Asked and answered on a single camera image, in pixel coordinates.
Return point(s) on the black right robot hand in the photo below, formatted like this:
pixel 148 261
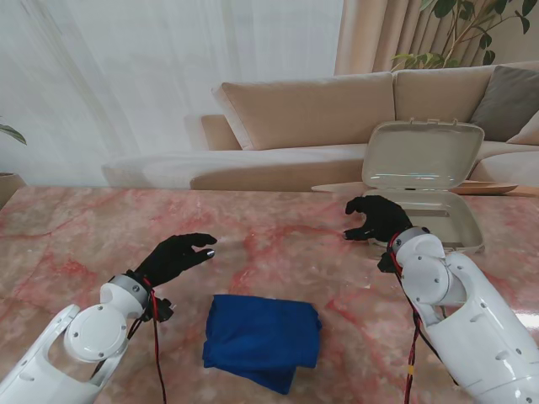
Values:
pixel 385 221

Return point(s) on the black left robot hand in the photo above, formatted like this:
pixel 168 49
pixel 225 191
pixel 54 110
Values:
pixel 172 258

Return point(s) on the beige hard suitcase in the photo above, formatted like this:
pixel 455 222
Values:
pixel 421 155

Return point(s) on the blue shirt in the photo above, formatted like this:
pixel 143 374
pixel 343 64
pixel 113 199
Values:
pixel 261 336

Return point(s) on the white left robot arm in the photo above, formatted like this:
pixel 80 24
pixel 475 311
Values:
pixel 92 332

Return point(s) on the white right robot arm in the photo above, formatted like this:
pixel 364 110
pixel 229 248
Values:
pixel 463 320

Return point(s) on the oval wooden tray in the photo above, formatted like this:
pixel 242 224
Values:
pixel 484 188

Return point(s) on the beige sectional sofa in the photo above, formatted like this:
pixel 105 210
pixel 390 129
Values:
pixel 307 113

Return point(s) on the tall green leafy plant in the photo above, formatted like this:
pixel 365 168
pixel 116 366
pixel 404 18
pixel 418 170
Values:
pixel 421 61

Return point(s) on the beige sofa cushion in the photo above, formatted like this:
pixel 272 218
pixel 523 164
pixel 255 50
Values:
pixel 528 134

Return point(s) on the grey sofa cushion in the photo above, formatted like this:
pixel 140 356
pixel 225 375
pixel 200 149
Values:
pixel 509 101

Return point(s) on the white sheer curtain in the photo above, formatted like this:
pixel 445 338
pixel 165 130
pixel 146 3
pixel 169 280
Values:
pixel 126 84

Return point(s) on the beige drape curtain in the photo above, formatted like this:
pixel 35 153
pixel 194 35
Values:
pixel 366 38

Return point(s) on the small green plant leaf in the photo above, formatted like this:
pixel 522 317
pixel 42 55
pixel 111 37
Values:
pixel 14 134

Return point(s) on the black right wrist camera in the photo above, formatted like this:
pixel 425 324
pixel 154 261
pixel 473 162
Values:
pixel 385 262

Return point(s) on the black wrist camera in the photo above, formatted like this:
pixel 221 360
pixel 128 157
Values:
pixel 385 262
pixel 165 310

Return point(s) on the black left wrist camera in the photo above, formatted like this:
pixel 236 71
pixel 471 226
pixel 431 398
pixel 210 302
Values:
pixel 165 310

